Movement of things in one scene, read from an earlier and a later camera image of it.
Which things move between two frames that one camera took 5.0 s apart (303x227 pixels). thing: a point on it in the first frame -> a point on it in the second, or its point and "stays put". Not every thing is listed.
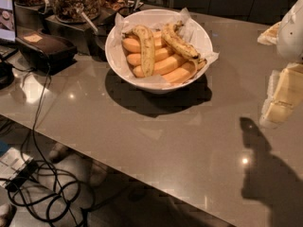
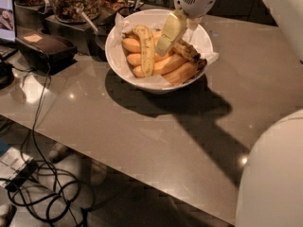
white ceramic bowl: x=158 y=50 stays put
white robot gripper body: x=291 y=32 -> x=197 y=1
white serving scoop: x=93 y=26 stays put
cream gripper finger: x=284 y=93 -> x=173 y=27
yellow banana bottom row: x=186 y=74 stays put
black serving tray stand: x=90 y=36 stays put
